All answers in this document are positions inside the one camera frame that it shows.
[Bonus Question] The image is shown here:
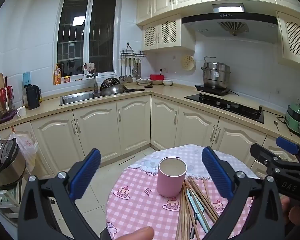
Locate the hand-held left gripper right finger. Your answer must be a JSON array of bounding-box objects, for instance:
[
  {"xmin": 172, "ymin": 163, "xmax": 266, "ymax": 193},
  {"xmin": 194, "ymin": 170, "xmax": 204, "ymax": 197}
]
[{"xmin": 202, "ymin": 146, "xmax": 287, "ymax": 240}]

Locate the steel steamer pot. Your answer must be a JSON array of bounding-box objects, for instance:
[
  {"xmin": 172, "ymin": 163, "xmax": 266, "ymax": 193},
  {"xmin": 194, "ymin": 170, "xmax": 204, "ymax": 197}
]
[{"xmin": 201, "ymin": 56, "xmax": 232, "ymax": 88}]

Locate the round cream perforated plate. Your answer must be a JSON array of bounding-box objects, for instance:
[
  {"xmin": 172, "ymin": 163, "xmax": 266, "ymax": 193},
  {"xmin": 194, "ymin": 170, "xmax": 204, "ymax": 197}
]
[{"xmin": 181, "ymin": 55, "xmax": 196, "ymax": 71}]

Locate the black gas stove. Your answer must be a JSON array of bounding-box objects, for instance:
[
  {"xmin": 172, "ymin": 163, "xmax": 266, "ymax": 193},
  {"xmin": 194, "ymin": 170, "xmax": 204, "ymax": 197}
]
[{"xmin": 184, "ymin": 94, "xmax": 265, "ymax": 124}]

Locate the beige kitchen countertop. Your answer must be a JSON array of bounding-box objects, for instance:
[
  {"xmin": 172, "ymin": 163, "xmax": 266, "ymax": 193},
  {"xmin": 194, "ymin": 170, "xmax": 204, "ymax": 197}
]
[{"xmin": 0, "ymin": 84, "xmax": 300, "ymax": 140}]

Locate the green electric cooker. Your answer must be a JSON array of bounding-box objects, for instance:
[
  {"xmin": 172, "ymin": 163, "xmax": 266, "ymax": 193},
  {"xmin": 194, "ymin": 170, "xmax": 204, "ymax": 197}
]
[{"xmin": 284, "ymin": 102, "xmax": 300, "ymax": 138}]

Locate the light blue sheathed knife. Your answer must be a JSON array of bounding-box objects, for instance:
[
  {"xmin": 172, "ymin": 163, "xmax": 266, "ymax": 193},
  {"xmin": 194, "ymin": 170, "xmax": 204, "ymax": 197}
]
[{"xmin": 186, "ymin": 189, "xmax": 210, "ymax": 234}]

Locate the black wall utensil rack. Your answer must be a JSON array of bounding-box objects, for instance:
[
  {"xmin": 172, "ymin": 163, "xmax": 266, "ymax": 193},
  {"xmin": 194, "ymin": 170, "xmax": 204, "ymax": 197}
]
[{"xmin": 119, "ymin": 42, "xmax": 148, "ymax": 57}]

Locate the black induction cooker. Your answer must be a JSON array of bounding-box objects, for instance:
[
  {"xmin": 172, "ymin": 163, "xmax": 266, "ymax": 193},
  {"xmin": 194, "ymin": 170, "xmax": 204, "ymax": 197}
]
[{"xmin": 194, "ymin": 84, "xmax": 231, "ymax": 97}]

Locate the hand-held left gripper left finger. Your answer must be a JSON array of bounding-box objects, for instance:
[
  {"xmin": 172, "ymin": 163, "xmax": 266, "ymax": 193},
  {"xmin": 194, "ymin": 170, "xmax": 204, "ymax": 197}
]
[{"xmin": 18, "ymin": 148, "xmax": 102, "ymax": 240}]

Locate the steel colander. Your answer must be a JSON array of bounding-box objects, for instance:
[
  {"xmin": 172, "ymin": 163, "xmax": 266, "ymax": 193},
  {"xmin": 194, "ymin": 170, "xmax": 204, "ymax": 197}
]
[{"xmin": 100, "ymin": 77, "xmax": 121, "ymax": 92}]

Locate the kitchen window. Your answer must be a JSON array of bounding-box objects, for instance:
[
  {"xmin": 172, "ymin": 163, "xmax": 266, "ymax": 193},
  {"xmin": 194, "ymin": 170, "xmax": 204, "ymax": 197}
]
[{"xmin": 57, "ymin": 0, "xmax": 117, "ymax": 77}]

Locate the steel faucet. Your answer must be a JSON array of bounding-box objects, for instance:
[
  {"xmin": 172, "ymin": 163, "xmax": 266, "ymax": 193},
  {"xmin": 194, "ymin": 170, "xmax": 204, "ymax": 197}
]
[{"xmin": 82, "ymin": 63, "xmax": 99, "ymax": 93}]

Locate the steel wok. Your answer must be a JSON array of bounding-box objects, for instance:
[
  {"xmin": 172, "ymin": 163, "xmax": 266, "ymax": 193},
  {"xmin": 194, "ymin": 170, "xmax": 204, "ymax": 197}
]
[{"xmin": 100, "ymin": 84, "xmax": 145, "ymax": 96}]

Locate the steel sink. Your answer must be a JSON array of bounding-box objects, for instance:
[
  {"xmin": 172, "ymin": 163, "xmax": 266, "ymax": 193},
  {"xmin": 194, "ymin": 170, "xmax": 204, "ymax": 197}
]
[{"xmin": 59, "ymin": 92, "xmax": 98, "ymax": 106}]

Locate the red utensil holder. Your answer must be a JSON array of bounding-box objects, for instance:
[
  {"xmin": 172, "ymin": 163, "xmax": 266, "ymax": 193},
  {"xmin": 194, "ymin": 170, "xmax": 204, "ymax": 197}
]
[{"xmin": 0, "ymin": 85, "xmax": 17, "ymax": 123}]

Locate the pink checkered tablecloth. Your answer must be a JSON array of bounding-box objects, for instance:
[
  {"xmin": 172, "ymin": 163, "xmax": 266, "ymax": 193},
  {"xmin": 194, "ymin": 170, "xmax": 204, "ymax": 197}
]
[{"xmin": 106, "ymin": 165, "xmax": 255, "ymax": 240}]

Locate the white shelf stand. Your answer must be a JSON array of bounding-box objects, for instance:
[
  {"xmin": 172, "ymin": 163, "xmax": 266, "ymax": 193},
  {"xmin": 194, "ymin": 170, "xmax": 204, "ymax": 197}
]
[{"xmin": 0, "ymin": 180, "xmax": 23, "ymax": 220}]

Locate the black range hood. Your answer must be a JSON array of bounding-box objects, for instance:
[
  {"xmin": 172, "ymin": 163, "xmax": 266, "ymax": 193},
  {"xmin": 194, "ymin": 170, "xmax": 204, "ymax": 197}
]
[{"xmin": 181, "ymin": 3, "xmax": 279, "ymax": 44}]

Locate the cream lattice door cabinet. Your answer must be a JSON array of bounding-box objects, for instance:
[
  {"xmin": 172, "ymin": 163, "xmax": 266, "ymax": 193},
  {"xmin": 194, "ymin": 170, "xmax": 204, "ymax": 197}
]
[
  {"xmin": 276, "ymin": 11, "xmax": 300, "ymax": 69},
  {"xmin": 141, "ymin": 17, "xmax": 196, "ymax": 53}
]

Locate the pink cup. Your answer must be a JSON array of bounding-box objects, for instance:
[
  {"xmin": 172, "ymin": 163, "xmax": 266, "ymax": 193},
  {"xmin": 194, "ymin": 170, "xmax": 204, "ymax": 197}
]
[{"xmin": 157, "ymin": 156, "xmax": 187, "ymax": 198}]

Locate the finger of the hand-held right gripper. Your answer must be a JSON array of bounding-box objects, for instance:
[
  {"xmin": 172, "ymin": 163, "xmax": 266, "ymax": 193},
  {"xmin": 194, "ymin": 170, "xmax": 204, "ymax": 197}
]
[
  {"xmin": 250, "ymin": 143, "xmax": 300, "ymax": 173},
  {"xmin": 276, "ymin": 136, "xmax": 300, "ymax": 164}
]

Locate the orange dish soap bottle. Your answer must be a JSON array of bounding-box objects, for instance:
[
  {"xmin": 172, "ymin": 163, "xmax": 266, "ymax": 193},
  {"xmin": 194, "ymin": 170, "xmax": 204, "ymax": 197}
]
[{"xmin": 53, "ymin": 64, "xmax": 62, "ymax": 85}]

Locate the white plastic bag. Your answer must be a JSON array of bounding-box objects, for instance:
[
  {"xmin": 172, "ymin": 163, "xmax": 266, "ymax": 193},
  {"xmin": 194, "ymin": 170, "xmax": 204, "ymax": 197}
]
[{"xmin": 9, "ymin": 133, "xmax": 38, "ymax": 173}]

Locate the silver rice cooker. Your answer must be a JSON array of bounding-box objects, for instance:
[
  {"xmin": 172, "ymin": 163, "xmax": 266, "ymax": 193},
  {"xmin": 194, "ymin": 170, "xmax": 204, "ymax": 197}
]
[{"xmin": 0, "ymin": 140, "xmax": 27, "ymax": 187}]

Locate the black kettle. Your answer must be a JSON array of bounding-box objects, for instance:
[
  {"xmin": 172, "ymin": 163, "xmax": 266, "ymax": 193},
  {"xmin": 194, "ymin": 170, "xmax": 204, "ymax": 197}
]
[{"xmin": 25, "ymin": 85, "xmax": 40, "ymax": 110}]

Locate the person's right hand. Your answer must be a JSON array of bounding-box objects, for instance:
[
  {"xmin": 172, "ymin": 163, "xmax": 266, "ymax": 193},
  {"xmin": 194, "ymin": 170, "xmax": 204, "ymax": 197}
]
[{"xmin": 281, "ymin": 196, "xmax": 300, "ymax": 228}]

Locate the pile of wooden chopsticks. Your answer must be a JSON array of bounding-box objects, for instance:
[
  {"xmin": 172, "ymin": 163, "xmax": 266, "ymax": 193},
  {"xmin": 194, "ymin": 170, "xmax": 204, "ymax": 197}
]
[{"xmin": 175, "ymin": 176, "xmax": 219, "ymax": 240}]

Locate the hanging steel skimmer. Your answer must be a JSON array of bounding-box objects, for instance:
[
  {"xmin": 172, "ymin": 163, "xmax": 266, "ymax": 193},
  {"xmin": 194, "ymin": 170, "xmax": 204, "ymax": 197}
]
[{"xmin": 133, "ymin": 57, "xmax": 142, "ymax": 80}]

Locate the person's left hand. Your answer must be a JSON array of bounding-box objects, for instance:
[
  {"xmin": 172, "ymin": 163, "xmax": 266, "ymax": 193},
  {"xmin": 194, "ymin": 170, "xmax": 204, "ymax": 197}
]
[{"xmin": 115, "ymin": 226, "xmax": 155, "ymax": 240}]

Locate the white fringed cloth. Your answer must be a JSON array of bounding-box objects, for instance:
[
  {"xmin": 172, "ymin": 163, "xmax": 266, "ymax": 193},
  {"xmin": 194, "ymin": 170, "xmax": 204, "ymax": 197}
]
[{"xmin": 131, "ymin": 144, "xmax": 259, "ymax": 180}]

